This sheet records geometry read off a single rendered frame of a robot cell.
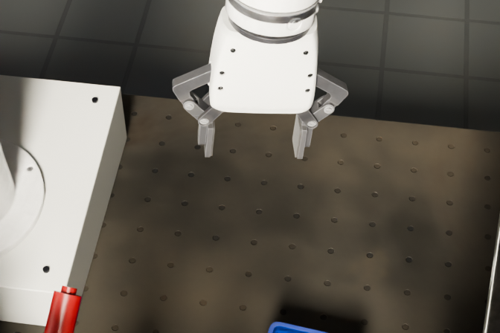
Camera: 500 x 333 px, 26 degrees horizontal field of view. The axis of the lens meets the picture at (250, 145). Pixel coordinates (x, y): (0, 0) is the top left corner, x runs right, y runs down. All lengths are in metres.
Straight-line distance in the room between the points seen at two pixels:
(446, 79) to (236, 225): 1.28
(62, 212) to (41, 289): 0.11
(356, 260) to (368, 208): 0.09
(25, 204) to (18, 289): 0.11
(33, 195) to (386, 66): 1.42
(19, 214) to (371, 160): 0.49
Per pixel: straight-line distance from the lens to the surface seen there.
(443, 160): 1.52
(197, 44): 2.66
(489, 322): 0.98
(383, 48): 2.67
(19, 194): 1.36
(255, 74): 1.00
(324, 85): 1.04
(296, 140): 1.09
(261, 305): 1.35
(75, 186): 1.36
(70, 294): 0.84
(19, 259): 1.32
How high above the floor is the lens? 1.84
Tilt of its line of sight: 49 degrees down
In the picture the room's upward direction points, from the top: straight up
